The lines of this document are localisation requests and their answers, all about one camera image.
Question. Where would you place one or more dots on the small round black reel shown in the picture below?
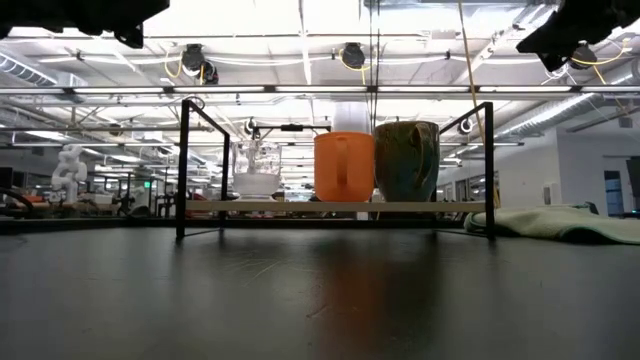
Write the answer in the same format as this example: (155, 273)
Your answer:
(250, 126)
(465, 126)

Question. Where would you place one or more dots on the long ceiling light bar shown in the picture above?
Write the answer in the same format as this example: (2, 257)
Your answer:
(320, 89)

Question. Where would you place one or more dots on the black overhead camera bar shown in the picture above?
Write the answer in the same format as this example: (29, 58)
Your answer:
(292, 127)

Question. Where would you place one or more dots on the brown green glazed ceramic mug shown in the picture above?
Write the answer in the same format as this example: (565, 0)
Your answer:
(405, 165)

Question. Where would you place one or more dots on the small clear plastic cup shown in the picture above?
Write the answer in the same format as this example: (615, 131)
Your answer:
(256, 184)

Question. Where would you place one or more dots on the small black ceiling reel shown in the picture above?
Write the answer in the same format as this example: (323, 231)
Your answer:
(210, 74)

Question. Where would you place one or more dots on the blue door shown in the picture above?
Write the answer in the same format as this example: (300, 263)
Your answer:
(614, 192)

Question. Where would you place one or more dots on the black monitor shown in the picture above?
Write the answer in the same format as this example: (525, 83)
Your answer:
(635, 175)

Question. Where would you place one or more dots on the silver ceiling duct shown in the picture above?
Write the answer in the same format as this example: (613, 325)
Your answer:
(550, 114)

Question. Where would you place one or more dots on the wooden shelf with black frame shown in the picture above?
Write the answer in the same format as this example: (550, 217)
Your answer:
(300, 206)

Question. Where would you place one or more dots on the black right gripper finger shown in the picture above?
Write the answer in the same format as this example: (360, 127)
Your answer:
(556, 60)
(531, 47)

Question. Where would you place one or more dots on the white robot figure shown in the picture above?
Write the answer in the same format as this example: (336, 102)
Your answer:
(69, 175)

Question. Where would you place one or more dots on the white wall box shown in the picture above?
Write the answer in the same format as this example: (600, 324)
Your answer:
(553, 194)

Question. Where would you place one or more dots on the black table rear rail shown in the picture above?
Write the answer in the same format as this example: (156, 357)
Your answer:
(100, 224)

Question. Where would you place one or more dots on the orange plastic cup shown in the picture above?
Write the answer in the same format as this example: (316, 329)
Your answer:
(344, 167)

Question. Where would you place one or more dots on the light green cloth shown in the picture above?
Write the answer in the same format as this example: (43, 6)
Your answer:
(550, 220)

